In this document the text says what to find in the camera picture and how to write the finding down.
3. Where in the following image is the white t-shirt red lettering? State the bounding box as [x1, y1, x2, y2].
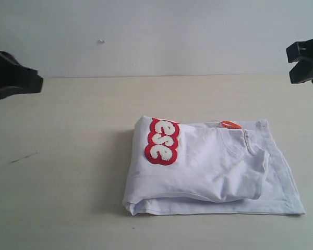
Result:
[123, 116, 305, 215]

